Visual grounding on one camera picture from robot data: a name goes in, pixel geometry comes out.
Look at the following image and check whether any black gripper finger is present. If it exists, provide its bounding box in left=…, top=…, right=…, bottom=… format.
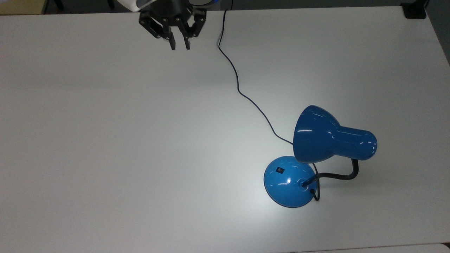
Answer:
left=139, top=11, right=176, bottom=51
left=177, top=8, right=207, bottom=50

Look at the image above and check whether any black table clamp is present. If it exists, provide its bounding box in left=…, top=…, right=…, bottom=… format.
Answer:
left=401, top=2, right=428, bottom=19

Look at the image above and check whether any light wooden desk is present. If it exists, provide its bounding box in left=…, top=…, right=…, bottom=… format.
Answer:
left=0, top=0, right=48, bottom=15

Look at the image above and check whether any blue gooseneck desk lamp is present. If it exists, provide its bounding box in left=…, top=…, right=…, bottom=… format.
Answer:
left=263, top=105, right=378, bottom=208

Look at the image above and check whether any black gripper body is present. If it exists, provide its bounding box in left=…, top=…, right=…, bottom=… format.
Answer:
left=149, top=0, right=193, bottom=28

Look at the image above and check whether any thin black lamp power cable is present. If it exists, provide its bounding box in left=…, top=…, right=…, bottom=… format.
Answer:
left=218, top=0, right=321, bottom=202

